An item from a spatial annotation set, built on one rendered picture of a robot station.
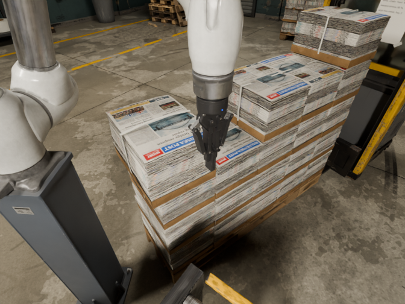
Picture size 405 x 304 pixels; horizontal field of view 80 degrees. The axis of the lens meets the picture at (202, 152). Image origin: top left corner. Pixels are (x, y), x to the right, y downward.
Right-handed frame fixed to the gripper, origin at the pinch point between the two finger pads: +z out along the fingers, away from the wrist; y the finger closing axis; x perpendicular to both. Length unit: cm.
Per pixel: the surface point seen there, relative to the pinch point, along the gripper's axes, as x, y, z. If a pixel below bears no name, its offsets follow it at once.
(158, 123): -31.4, 0.7, 4.4
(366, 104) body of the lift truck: -22, -174, 49
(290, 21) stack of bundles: -311, -450, 71
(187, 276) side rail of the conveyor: 11.8, 17.0, 30.3
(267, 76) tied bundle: -37, -65, 4
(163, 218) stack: -18.0, 10.0, 41.2
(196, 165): -14.2, -4.8, 16.1
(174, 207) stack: -17.5, 4.7, 37.4
